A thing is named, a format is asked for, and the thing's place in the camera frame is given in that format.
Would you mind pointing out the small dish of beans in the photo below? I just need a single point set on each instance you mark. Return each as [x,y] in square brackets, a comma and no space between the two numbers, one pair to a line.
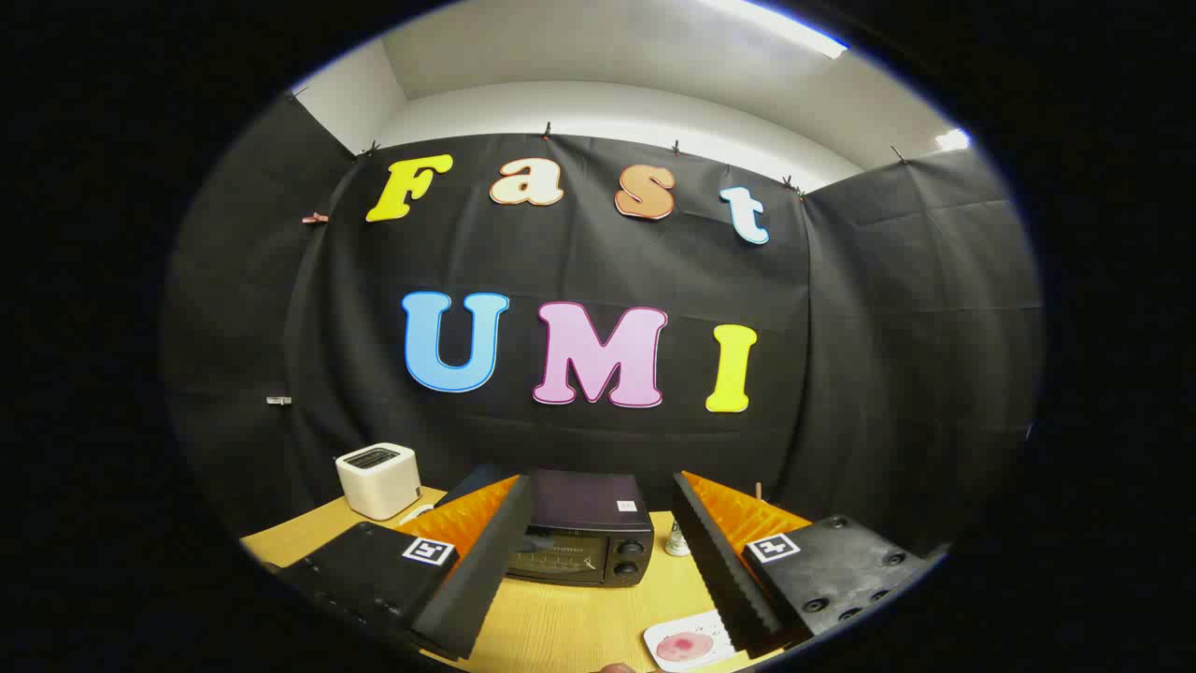
[416,514]

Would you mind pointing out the cream pop-up toaster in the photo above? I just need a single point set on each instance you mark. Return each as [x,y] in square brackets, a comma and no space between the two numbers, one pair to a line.
[374,486]

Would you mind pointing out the white square plate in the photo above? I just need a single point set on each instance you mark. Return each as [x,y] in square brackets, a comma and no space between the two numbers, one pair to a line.
[710,624]

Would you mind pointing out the black toaster oven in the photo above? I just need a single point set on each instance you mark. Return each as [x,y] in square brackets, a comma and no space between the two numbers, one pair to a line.
[589,505]

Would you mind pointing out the white green-label bottle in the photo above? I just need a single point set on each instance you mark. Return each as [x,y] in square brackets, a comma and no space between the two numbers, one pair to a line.
[676,542]

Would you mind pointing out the pink ham slice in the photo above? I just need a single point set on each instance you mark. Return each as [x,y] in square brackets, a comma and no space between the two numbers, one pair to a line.
[685,645]

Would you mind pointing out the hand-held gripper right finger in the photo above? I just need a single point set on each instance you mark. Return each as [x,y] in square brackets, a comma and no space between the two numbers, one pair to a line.
[719,570]

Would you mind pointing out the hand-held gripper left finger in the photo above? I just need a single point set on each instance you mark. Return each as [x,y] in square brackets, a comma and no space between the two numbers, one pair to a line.
[476,579]

